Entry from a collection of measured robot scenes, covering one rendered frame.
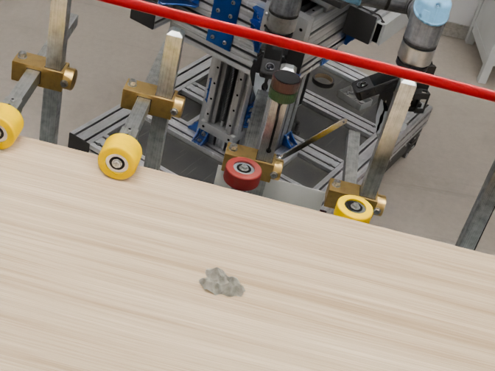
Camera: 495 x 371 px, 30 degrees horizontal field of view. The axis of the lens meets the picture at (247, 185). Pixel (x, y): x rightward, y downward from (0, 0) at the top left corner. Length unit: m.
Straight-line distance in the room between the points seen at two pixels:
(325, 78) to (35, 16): 1.36
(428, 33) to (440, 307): 0.57
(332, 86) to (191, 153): 0.84
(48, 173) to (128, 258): 0.28
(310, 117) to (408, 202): 0.51
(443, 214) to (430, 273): 1.78
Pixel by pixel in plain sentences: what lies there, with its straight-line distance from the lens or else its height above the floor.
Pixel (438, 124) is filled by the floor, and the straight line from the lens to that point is 4.20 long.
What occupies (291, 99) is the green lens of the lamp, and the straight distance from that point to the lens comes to 1.91.
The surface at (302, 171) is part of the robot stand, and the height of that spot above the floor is 0.21.
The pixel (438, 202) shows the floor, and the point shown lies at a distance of 3.70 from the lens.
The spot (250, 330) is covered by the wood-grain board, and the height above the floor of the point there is 0.90.
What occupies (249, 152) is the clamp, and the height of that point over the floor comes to 0.87.
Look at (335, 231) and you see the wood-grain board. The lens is 1.88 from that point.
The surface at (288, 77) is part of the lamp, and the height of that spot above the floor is 1.11.
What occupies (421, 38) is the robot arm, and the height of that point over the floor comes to 1.23.
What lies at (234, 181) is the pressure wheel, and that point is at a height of 0.89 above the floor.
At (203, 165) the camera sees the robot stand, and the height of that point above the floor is 0.21.
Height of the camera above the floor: 2.05
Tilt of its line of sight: 37 degrees down
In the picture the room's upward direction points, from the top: 15 degrees clockwise
